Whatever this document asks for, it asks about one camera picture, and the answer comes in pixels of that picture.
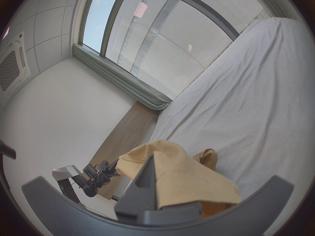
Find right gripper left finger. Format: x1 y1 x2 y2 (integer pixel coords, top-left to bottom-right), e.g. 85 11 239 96
114 154 158 223

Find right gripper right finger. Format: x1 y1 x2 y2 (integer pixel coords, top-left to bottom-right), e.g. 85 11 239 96
138 202 203 225

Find tan shorts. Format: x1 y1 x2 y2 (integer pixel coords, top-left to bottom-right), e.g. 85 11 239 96
116 140 243 218

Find bed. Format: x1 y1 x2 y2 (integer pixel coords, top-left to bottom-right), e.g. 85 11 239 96
89 16 311 206

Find grey-green curtain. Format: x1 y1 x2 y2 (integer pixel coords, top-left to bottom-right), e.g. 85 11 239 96
72 44 173 111

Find window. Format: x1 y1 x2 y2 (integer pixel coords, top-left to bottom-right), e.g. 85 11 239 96
74 0 276 100

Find white ceiling air vent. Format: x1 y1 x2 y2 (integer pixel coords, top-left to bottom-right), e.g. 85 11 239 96
0 31 31 100

